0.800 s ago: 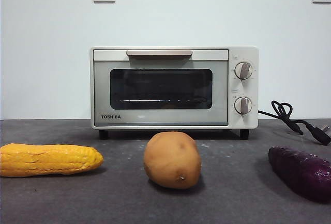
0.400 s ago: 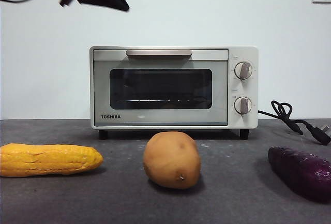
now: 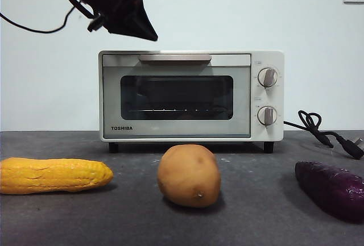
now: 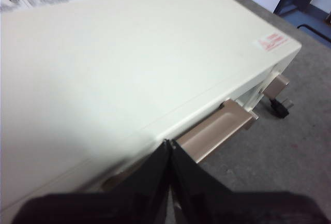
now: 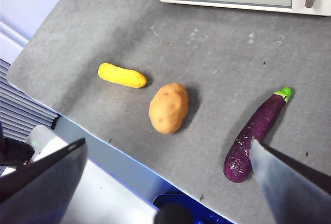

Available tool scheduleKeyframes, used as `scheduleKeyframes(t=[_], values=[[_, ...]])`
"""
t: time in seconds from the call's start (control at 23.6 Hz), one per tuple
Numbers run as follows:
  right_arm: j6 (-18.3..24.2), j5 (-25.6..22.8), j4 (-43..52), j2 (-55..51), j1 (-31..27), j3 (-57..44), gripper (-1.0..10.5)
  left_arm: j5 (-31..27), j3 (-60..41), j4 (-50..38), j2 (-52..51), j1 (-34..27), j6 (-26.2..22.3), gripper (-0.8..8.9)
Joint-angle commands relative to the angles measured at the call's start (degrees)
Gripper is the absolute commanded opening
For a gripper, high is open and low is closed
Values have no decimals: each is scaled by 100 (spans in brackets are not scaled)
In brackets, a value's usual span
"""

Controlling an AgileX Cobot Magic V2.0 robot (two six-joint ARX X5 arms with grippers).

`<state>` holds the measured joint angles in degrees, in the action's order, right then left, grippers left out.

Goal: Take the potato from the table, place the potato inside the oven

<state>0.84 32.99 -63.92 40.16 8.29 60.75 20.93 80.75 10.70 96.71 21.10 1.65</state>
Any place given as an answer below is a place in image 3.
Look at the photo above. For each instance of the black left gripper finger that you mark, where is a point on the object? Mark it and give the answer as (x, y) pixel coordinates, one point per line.
(125, 28)
(140, 16)

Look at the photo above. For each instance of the brown potato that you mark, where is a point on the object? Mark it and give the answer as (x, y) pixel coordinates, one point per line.
(187, 175)

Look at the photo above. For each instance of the white toaster oven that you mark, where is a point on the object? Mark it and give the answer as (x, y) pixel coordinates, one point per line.
(267, 55)

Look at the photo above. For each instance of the beige oven knob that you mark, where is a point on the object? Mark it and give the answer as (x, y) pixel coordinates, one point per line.
(267, 116)
(268, 77)

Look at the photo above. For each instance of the purple sweet potato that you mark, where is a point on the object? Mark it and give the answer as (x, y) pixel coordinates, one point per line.
(330, 190)

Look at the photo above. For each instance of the yellow corn cob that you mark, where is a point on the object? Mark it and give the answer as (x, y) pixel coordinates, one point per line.
(54, 175)

